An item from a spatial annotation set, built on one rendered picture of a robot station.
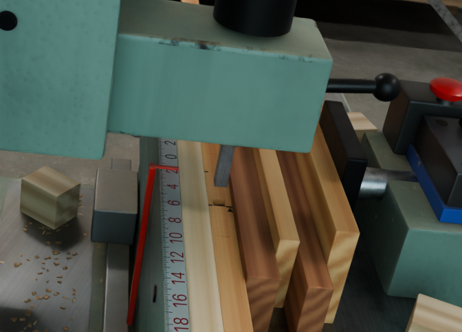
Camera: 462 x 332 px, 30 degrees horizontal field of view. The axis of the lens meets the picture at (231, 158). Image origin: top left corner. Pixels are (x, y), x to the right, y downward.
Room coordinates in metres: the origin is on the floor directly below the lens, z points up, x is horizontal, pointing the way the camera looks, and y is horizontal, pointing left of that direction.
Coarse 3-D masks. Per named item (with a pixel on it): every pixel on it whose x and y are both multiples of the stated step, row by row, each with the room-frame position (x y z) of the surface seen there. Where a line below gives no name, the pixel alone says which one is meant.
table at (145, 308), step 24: (336, 96) 0.82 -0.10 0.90; (144, 144) 0.68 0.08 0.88; (144, 168) 0.64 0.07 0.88; (144, 192) 0.60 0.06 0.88; (360, 240) 0.57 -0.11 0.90; (144, 264) 0.51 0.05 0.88; (360, 264) 0.53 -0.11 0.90; (144, 288) 0.49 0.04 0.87; (360, 288) 0.50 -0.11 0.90; (144, 312) 0.46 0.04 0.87; (336, 312) 0.47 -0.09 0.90; (360, 312) 0.48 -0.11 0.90; (384, 312) 0.48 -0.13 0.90; (408, 312) 0.49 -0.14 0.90
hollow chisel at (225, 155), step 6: (222, 150) 0.52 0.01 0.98; (228, 150) 0.52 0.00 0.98; (222, 156) 0.52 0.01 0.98; (228, 156) 0.52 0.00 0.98; (222, 162) 0.52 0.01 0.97; (228, 162) 0.52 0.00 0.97; (216, 168) 0.53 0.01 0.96; (222, 168) 0.52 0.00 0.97; (228, 168) 0.52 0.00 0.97; (216, 174) 0.52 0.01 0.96; (222, 174) 0.52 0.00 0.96; (228, 174) 0.52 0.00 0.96; (216, 180) 0.52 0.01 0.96; (222, 180) 0.52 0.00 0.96; (222, 186) 0.52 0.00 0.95
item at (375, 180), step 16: (336, 112) 0.59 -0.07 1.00; (336, 128) 0.56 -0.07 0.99; (352, 128) 0.56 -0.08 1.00; (336, 144) 0.55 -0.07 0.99; (352, 144) 0.54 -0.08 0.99; (336, 160) 0.54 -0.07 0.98; (352, 160) 0.52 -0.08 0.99; (352, 176) 0.52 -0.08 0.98; (368, 176) 0.56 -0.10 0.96; (384, 176) 0.56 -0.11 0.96; (400, 176) 0.57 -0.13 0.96; (416, 176) 0.57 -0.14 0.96; (352, 192) 0.52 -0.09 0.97; (368, 192) 0.55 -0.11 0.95; (352, 208) 0.52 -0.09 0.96
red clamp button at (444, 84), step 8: (432, 80) 0.62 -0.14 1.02; (440, 80) 0.61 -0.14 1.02; (448, 80) 0.62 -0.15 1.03; (456, 80) 0.62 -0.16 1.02; (432, 88) 0.61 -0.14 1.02; (440, 88) 0.60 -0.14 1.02; (448, 88) 0.60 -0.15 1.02; (456, 88) 0.61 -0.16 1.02; (440, 96) 0.60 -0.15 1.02; (448, 96) 0.60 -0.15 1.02; (456, 96) 0.60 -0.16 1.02
